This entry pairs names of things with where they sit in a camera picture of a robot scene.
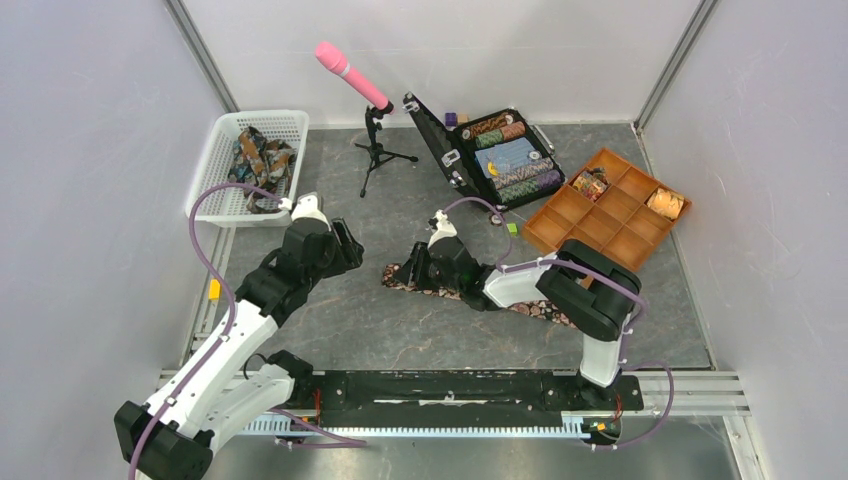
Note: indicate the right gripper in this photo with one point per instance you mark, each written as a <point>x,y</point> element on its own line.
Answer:
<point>413,270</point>

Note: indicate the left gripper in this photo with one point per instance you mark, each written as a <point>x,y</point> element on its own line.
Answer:
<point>348,255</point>

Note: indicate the black floral tie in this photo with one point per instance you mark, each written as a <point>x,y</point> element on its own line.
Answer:
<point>541,309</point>

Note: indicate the white plastic basket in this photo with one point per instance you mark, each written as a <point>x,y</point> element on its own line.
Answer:
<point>228,208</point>

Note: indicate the orange compartment tray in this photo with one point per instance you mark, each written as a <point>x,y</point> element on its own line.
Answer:
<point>618,225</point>

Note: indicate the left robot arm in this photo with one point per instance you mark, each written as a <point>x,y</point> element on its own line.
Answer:
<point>176,432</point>

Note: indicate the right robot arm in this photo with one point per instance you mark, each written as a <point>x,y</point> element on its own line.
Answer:
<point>576,286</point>

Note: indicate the black tripod stand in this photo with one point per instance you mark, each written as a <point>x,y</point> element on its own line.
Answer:
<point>378,155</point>

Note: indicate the black poker chip case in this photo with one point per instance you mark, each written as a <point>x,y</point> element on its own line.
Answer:
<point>499,157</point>

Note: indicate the dark blue patterned tie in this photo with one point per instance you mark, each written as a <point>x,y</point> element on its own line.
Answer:
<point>266,164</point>

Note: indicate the yellow block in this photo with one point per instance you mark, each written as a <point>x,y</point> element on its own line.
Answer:
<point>214,290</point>

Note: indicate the rolled dark patterned tie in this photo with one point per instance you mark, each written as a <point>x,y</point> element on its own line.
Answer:
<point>591,183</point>

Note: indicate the pink microphone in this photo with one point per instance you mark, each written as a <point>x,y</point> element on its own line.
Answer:
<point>333,60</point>

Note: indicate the rolled tan patterned tie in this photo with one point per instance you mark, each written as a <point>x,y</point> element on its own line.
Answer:
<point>666,203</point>

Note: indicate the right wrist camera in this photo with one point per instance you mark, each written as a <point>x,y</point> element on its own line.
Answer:
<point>441,227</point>

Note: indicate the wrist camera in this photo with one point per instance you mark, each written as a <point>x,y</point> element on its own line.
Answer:
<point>307,206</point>
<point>441,227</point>

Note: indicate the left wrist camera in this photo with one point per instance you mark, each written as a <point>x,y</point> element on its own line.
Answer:
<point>307,206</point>

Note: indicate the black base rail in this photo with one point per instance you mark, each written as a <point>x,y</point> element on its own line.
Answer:
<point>458,398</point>

